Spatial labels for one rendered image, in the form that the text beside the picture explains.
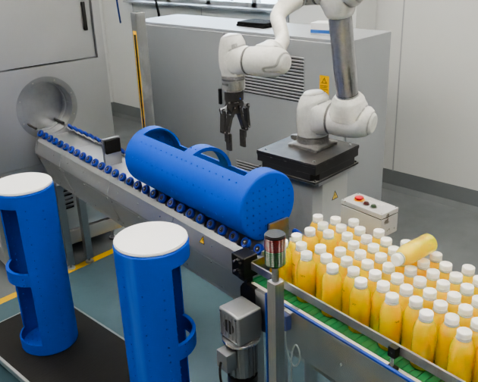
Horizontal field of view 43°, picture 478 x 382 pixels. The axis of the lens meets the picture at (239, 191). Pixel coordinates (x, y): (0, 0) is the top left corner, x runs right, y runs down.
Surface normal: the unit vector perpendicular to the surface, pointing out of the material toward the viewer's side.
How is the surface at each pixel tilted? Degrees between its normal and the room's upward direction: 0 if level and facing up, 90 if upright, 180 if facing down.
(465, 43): 90
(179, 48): 90
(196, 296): 0
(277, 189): 90
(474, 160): 90
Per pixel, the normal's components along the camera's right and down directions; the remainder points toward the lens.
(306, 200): -0.68, 0.30
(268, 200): 0.63, 0.28
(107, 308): -0.04, -0.92
